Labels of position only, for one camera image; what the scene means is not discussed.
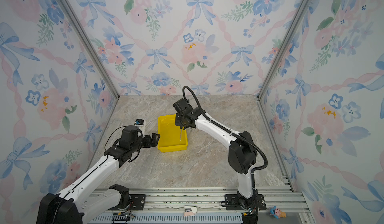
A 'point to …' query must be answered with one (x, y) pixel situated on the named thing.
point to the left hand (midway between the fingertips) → (153, 134)
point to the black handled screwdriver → (181, 133)
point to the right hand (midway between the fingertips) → (179, 120)
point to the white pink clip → (189, 211)
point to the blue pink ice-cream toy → (277, 213)
